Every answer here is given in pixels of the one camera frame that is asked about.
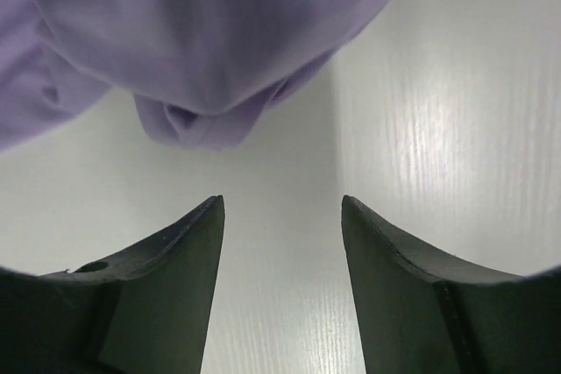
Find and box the purple t shirt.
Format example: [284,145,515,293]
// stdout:
[1,0,389,148]

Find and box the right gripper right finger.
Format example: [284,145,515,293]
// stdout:
[341,196,560,373]

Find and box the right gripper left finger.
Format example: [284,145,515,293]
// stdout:
[1,196,225,373]

